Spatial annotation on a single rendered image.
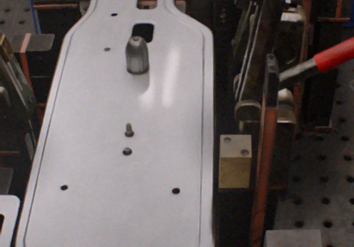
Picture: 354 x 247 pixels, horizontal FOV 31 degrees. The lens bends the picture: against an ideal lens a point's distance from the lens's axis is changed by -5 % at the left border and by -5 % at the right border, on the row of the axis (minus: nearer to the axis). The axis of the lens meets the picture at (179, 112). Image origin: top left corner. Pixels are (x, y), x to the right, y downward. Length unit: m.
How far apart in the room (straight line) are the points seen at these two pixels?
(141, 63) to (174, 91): 0.06
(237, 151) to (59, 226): 0.21
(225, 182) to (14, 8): 0.99
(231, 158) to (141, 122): 0.17
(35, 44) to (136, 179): 0.32
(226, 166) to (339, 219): 0.45
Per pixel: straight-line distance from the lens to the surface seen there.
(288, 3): 0.69
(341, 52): 0.73
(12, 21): 1.57
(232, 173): 0.73
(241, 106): 0.75
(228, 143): 0.72
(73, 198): 0.76
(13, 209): 0.77
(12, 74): 0.85
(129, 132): 0.82
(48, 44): 0.99
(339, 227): 1.12
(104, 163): 0.79
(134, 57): 0.89
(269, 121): 0.64
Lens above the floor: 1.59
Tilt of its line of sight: 44 degrees down
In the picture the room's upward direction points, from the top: 2 degrees counter-clockwise
